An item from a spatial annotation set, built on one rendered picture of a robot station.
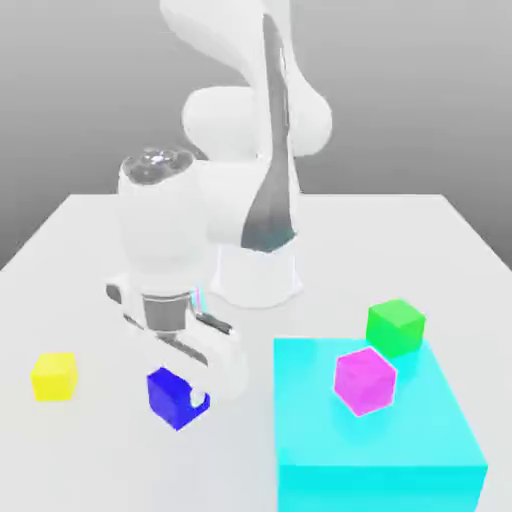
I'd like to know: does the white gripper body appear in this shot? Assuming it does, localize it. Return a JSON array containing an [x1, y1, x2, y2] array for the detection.
[[137, 317, 250, 403]]

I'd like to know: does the small blue cube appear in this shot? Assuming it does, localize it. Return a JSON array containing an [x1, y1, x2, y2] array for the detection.
[[146, 366, 212, 432]]

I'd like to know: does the small magenta cube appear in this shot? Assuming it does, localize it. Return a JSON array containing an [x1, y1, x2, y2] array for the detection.
[[334, 346, 398, 418]]

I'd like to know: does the small yellow cube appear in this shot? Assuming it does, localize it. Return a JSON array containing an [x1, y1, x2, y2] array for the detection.
[[30, 352, 79, 402]]

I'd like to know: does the small green cube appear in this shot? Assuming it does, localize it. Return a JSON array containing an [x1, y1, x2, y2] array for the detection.
[[365, 298, 427, 360]]

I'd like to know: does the large cyan box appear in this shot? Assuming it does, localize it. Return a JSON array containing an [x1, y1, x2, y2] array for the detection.
[[273, 336, 490, 512]]

